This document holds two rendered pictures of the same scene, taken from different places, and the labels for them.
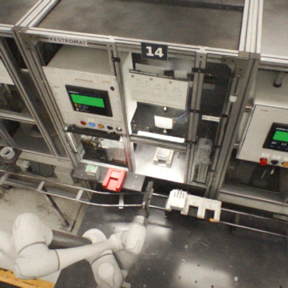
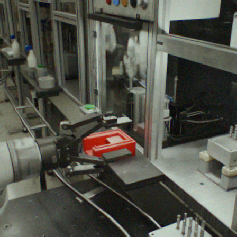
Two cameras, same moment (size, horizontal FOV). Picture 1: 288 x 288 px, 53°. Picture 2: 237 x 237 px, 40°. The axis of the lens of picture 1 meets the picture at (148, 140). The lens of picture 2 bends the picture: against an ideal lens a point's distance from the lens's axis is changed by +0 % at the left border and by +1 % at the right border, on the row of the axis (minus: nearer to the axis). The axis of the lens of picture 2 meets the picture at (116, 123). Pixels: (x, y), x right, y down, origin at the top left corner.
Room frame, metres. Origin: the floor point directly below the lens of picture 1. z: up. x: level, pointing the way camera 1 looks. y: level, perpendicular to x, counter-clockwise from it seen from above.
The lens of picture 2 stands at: (0.39, -0.50, 1.47)
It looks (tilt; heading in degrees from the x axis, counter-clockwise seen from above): 23 degrees down; 45
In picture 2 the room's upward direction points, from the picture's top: straight up
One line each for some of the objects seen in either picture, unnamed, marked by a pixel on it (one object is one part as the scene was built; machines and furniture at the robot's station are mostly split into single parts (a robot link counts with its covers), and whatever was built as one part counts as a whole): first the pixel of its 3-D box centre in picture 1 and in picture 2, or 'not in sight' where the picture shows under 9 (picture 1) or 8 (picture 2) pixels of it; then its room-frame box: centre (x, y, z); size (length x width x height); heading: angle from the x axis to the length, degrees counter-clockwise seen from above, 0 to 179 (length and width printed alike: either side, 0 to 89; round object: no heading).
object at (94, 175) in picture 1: (93, 171); (92, 121); (1.17, 0.42, 0.97); 0.08 x 0.08 x 0.12; 72
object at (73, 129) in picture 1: (93, 132); (112, 17); (1.21, 0.35, 1.37); 0.36 x 0.04 x 0.04; 72
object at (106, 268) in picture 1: (107, 273); not in sight; (0.48, 0.32, 0.85); 0.18 x 0.16 x 0.22; 24
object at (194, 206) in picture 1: (193, 207); not in sight; (0.89, -0.29, 0.84); 0.36 x 0.14 x 0.10; 72
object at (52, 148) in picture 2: (143, 211); (57, 151); (0.76, 0.06, 1.12); 0.09 x 0.07 x 0.08; 162
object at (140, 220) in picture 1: (140, 222); (24, 158); (0.69, 0.08, 1.12); 0.09 x 0.06 x 0.09; 72
